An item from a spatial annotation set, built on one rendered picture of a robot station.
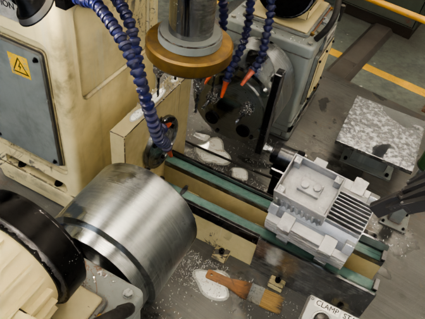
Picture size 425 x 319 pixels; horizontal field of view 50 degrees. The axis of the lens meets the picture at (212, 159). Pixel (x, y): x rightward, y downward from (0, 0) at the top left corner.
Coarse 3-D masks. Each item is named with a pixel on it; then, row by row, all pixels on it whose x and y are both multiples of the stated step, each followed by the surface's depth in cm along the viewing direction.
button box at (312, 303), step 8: (312, 296) 83; (312, 304) 83; (320, 304) 83; (328, 304) 82; (304, 312) 82; (312, 312) 82; (320, 312) 82; (328, 312) 82; (336, 312) 82; (344, 312) 82
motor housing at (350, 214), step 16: (352, 192) 102; (368, 192) 103; (336, 208) 98; (352, 208) 96; (368, 208) 96; (272, 224) 103; (304, 224) 100; (336, 224) 96; (352, 224) 96; (288, 240) 105; (304, 240) 100; (320, 240) 99; (352, 240) 96; (320, 256) 102; (336, 256) 98
